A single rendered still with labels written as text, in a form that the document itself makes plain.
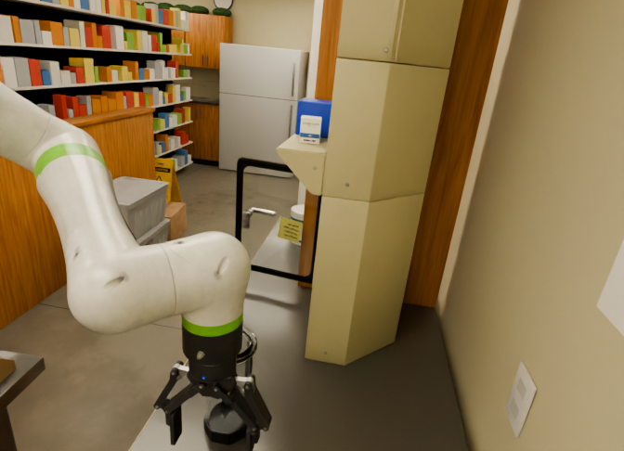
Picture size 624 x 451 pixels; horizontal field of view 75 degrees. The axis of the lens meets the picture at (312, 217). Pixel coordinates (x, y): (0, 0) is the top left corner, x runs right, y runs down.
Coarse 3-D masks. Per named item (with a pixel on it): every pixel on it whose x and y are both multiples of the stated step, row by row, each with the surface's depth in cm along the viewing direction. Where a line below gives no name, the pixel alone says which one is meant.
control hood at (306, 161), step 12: (288, 144) 96; (300, 144) 97; (312, 144) 99; (324, 144) 100; (288, 156) 92; (300, 156) 91; (312, 156) 91; (324, 156) 90; (300, 168) 92; (312, 168) 92; (324, 168) 92; (300, 180) 94; (312, 180) 93; (312, 192) 94
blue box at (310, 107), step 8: (304, 104) 106; (312, 104) 105; (320, 104) 105; (328, 104) 105; (304, 112) 106; (312, 112) 106; (320, 112) 106; (328, 112) 105; (296, 120) 108; (328, 120) 106; (296, 128) 108; (328, 128) 107; (320, 136) 108
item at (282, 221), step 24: (264, 192) 132; (288, 192) 129; (264, 216) 135; (288, 216) 132; (312, 216) 130; (264, 240) 138; (288, 240) 135; (312, 240) 133; (264, 264) 141; (288, 264) 138
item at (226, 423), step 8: (248, 336) 83; (248, 344) 84; (256, 344) 81; (240, 352) 86; (248, 352) 78; (248, 360) 80; (240, 368) 79; (248, 368) 81; (240, 376) 79; (240, 392) 81; (208, 400) 82; (216, 400) 81; (208, 408) 83; (216, 408) 81; (224, 408) 81; (232, 408) 81; (208, 416) 84; (216, 416) 82; (224, 416) 82; (232, 416) 82; (208, 424) 85; (216, 424) 83; (224, 424) 83; (232, 424) 83; (240, 424) 84; (224, 432) 83
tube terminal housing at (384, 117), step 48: (336, 96) 86; (384, 96) 84; (432, 96) 93; (336, 144) 89; (384, 144) 89; (432, 144) 99; (336, 192) 93; (384, 192) 95; (336, 240) 97; (384, 240) 101; (336, 288) 102; (384, 288) 108; (336, 336) 107; (384, 336) 117
